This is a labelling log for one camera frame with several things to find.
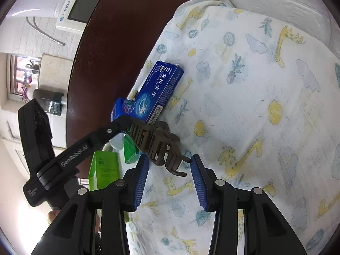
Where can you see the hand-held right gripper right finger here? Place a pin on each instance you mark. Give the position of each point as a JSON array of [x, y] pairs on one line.
[[199, 184]]

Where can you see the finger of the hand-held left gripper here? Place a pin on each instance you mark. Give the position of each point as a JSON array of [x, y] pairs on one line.
[[109, 131]]

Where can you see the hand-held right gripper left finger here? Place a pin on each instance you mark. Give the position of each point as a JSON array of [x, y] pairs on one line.
[[140, 182]]

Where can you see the green cardboard box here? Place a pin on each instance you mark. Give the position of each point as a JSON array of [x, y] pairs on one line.
[[106, 170]]

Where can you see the grey hair claw clip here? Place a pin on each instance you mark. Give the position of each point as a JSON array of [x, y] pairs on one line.
[[162, 128]]

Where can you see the person's left hand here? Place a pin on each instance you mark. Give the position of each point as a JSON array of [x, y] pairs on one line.
[[54, 215]]

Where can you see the small white bottle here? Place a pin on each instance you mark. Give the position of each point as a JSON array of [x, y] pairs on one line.
[[117, 143]]

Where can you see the small blue box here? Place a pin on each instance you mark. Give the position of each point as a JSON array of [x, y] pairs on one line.
[[119, 109]]

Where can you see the small green box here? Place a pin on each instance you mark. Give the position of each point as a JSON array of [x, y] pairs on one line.
[[130, 151]]

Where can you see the white vase with flowers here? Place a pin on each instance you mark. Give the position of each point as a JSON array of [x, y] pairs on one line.
[[26, 93]]

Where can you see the long blue medicine box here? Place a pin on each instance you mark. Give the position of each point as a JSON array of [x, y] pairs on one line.
[[159, 90]]

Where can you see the small window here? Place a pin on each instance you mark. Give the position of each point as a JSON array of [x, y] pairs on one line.
[[21, 71]]

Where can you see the beige stone panel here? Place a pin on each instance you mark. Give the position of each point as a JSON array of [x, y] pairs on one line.
[[55, 69]]

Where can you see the dark brown wooden headboard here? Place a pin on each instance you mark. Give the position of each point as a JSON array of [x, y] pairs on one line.
[[119, 45]]

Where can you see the giraffe printed blanket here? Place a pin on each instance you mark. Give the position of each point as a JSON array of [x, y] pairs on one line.
[[252, 71]]

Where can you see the dark wall-mounted box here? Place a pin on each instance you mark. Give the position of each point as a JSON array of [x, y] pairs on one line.
[[50, 102]]

